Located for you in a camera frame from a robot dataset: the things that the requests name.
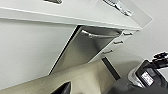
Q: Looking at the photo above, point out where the stainless steel dishwasher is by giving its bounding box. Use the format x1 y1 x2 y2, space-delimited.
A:
49 24 123 75

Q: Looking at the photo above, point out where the white drawer unit narrow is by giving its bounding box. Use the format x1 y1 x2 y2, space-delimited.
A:
89 29 141 65

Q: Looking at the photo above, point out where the white two-door base cabinet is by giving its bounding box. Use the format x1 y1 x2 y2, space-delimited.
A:
0 18 81 91

